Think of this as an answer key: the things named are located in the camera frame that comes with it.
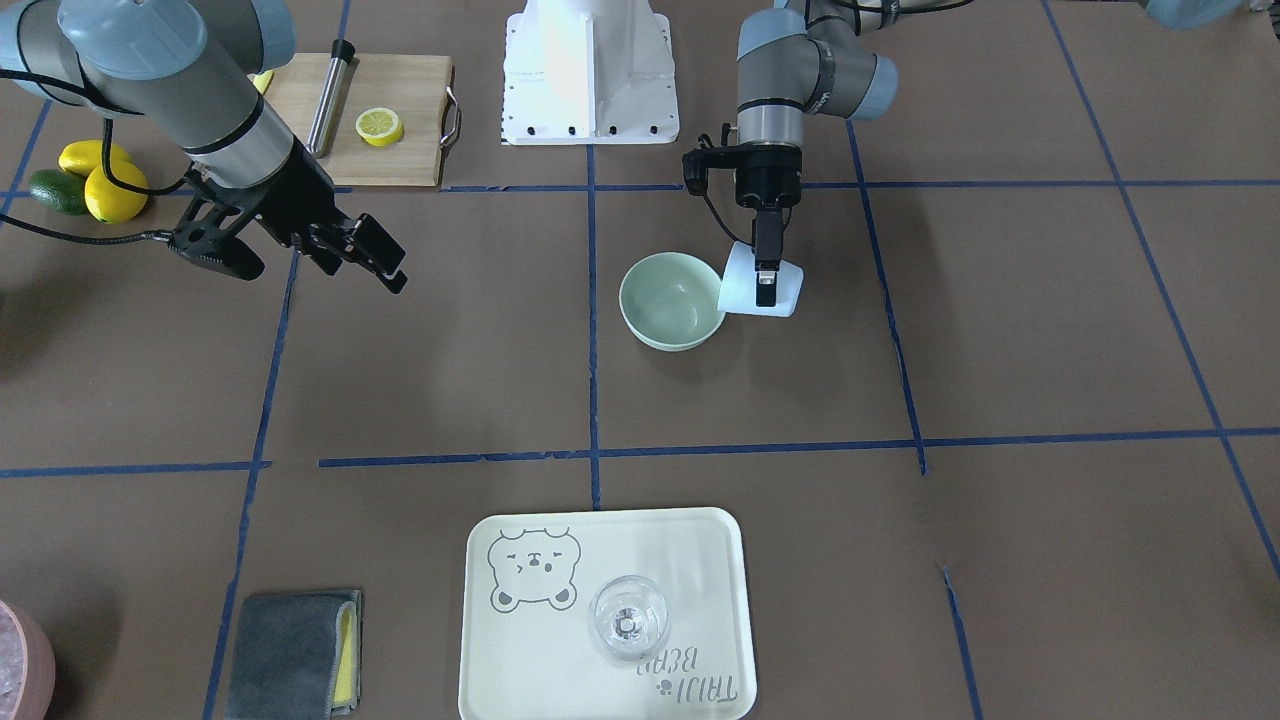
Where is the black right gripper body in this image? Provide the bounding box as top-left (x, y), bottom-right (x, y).
top-left (165, 145), bottom-right (346, 281)

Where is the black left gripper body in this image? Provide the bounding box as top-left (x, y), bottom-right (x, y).
top-left (682, 143), bottom-right (803, 211)

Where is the light blue plastic cup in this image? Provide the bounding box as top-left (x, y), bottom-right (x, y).
top-left (717, 241), bottom-right (805, 318)

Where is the green ceramic bowl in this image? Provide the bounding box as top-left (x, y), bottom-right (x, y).
top-left (618, 252), bottom-right (726, 352)

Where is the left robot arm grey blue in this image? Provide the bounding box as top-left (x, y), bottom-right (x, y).
top-left (681, 1), bottom-right (961, 316)

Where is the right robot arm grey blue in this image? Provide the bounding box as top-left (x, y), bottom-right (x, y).
top-left (3, 1), bottom-right (407, 293)

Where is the pink bowl with ice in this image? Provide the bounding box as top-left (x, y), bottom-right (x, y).
top-left (1, 601), bottom-right (56, 719)

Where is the half lemon slice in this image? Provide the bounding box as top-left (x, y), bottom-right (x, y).
top-left (355, 108), bottom-right (404, 147)

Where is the yellow peeler on board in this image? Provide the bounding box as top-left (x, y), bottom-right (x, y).
top-left (250, 70), bottom-right (275, 96)

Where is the wooden cutting board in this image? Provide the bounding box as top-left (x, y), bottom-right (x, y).
top-left (250, 54), bottom-right (454, 191)

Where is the yellow lemon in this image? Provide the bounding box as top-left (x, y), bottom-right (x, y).
top-left (84, 161), bottom-right (148, 224)
top-left (58, 138), bottom-right (133, 179)

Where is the green avocado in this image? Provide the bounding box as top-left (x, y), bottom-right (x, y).
top-left (28, 169), bottom-right (90, 217)

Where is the grey yellow folded cloth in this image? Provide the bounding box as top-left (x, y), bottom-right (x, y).
top-left (224, 588), bottom-right (364, 719)

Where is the clear glass cup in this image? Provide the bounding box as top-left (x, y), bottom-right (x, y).
top-left (590, 574), bottom-right (671, 664)

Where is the cream bear tray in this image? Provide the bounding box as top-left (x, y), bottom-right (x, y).
top-left (458, 507), bottom-right (758, 719)

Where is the steel knife black handle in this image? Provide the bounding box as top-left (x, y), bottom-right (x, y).
top-left (306, 38), bottom-right (356, 158)

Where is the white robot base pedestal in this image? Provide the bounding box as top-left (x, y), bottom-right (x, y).
top-left (500, 1), bottom-right (681, 146)

